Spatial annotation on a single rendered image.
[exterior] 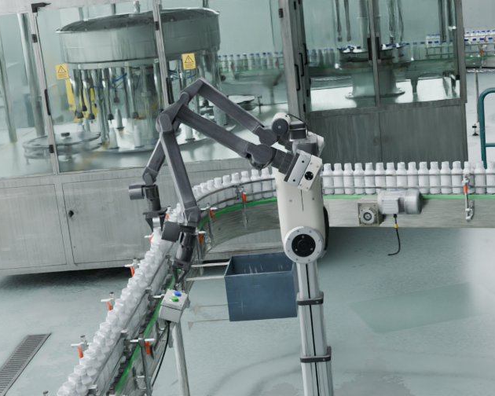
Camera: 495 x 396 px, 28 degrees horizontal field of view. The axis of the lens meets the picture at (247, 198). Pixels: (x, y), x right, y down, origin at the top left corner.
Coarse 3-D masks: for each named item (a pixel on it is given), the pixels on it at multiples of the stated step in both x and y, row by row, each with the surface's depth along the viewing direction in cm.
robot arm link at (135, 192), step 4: (148, 176) 420; (148, 180) 421; (152, 180) 421; (132, 184) 427; (136, 184) 425; (140, 184) 424; (144, 184) 424; (148, 184) 422; (152, 184) 422; (132, 188) 425; (136, 188) 425; (140, 188) 425; (132, 192) 425; (136, 192) 424; (140, 192) 424; (132, 196) 425; (136, 196) 425; (140, 196) 425
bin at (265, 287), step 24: (216, 264) 467; (240, 264) 472; (264, 264) 471; (288, 264) 470; (240, 288) 443; (264, 288) 442; (288, 288) 441; (240, 312) 446; (264, 312) 445; (288, 312) 444
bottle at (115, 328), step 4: (112, 316) 341; (108, 320) 338; (112, 320) 338; (116, 320) 340; (112, 324) 338; (116, 324) 340; (112, 328) 339; (116, 328) 339; (120, 328) 341; (116, 332) 338; (116, 336) 339; (120, 340) 340; (120, 344) 340; (120, 348) 340; (120, 352) 340; (124, 356) 342; (124, 360) 342
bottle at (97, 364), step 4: (84, 352) 311; (88, 352) 312; (92, 352) 313; (96, 352) 311; (88, 356) 309; (92, 356) 310; (96, 356) 311; (92, 360) 310; (96, 360) 311; (96, 364) 310; (100, 364) 311; (96, 368) 310; (100, 376) 311; (100, 380) 311; (100, 384) 311; (100, 388) 312; (100, 392) 312; (104, 392) 313
